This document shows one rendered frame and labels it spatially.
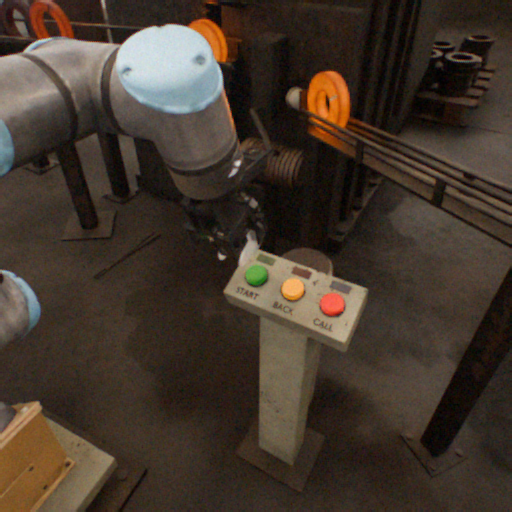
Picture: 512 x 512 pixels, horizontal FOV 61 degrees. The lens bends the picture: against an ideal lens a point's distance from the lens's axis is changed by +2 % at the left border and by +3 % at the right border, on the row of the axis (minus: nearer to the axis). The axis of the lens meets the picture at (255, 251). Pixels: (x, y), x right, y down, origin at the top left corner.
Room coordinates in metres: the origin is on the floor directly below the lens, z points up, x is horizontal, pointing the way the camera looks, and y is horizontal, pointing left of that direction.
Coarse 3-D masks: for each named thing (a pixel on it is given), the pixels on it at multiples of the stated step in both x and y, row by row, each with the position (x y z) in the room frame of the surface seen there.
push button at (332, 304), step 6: (330, 294) 0.52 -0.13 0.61; (336, 294) 0.52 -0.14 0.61; (324, 300) 0.51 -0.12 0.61; (330, 300) 0.50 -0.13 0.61; (336, 300) 0.50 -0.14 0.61; (342, 300) 0.50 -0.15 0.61; (324, 306) 0.49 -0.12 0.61; (330, 306) 0.49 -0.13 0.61; (336, 306) 0.49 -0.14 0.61; (342, 306) 0.49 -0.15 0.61; (330, 312) 0.48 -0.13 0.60; (336, 312) 0.48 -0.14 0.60
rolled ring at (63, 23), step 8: (40, 0) 1.86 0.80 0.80; (48, 0) 1.86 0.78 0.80; (32, 8) 1.87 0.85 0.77; (40, 8) 1.85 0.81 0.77; (48, 8) 1.83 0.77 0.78; (56, 8) 1.83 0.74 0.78; (32, 16) 1.88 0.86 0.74; (40, 16) 1.89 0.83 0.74; (56, 16) 1.82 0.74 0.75; (64, 16) 1.83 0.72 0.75; (32, 24) 1.89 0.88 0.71; (40, 24) 1.89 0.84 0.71; (64, 24) 1.81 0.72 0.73; (40, 32) 1.88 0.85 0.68; (64, 32) 1.81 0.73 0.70; (72, 32) 1.82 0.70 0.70
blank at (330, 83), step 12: (324, 72) 1.13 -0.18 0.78; (312, 84) 1.17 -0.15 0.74; (324, 84) 1.12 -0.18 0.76; (336, 84) 1.09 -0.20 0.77; (312, 96) 1.17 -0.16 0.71; (324, 96) 1.16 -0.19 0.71; (336, 96) 1.07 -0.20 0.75; (348, 96) 1.07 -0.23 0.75; (312, 108) 1.16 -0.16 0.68; (324, 108) 1.15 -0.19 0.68; (336, 108) 1.06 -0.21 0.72; (348, 108) 1.06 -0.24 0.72; (336, 120) 1.06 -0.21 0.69; (324, 132) 1.10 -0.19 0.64
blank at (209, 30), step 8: (192, 24) 1.53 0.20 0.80; (200, 24) 1.51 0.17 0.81; (208, 24) 1.49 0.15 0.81; (200, 32) 1.51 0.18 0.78; (208, 32) 1.49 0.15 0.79; (216, 32) 1.48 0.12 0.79; (208, 40) 1.49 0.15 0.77; (216, 40) 1.47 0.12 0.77; (224, 40) 1.49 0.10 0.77; (216, 48) 1.47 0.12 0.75; (224, 48) 1.48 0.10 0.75; (216, 56) 1.47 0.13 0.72; (224, 56) 1.48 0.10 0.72
